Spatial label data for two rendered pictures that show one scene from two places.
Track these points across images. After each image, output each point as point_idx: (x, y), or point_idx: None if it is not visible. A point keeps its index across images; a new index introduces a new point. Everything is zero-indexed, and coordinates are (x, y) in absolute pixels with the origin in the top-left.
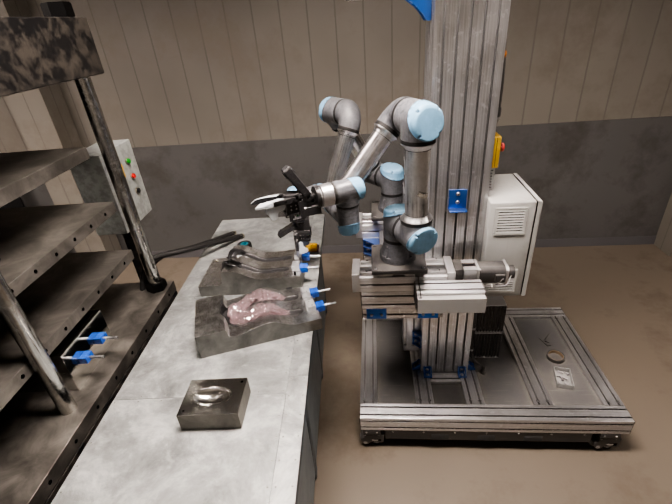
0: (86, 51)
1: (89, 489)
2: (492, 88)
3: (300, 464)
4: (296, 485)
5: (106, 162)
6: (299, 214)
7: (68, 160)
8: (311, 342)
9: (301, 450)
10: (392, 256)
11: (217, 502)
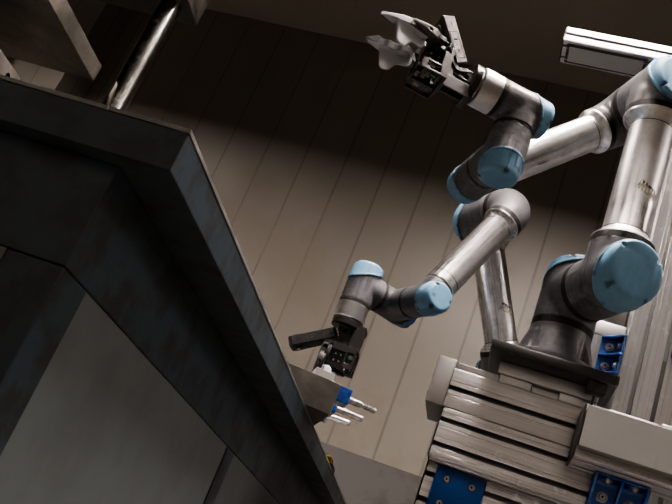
0: None
1: None
2: None
3: (236, 287)
4: (232, 230)
5: (110, 94)
6: (432, 87)
7: (81, 37)
8: (300, 394)
9: (245, 297)
10: (544, 341)
11: None
